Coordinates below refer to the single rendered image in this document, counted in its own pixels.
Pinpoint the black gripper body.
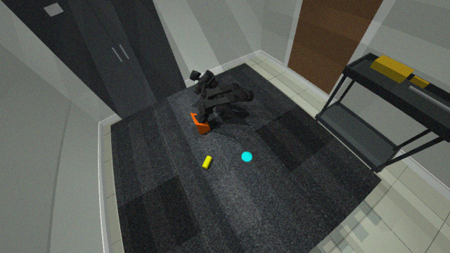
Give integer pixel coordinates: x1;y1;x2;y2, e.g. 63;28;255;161
189;70;218;89

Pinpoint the cyan circle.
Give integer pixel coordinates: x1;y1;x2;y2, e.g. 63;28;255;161
242;152;252;162

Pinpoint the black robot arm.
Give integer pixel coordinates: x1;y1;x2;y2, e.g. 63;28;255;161
194;70;255;123

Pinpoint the yellow cylinder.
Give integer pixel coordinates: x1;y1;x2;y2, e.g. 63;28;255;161
202;156;212;169

